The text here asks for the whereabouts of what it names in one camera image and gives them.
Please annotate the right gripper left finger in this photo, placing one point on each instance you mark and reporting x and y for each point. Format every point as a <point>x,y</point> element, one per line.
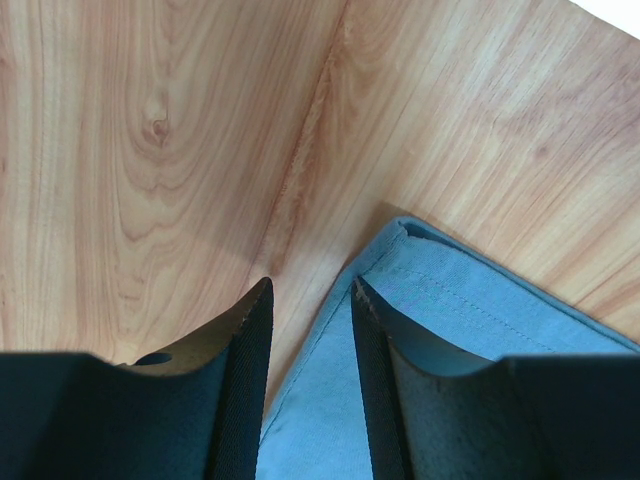
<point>190,410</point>

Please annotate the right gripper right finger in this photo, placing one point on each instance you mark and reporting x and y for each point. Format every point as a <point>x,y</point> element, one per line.
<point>436,411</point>

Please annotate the grey-blue t shirt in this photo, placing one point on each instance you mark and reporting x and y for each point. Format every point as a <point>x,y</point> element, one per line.
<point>316,428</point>

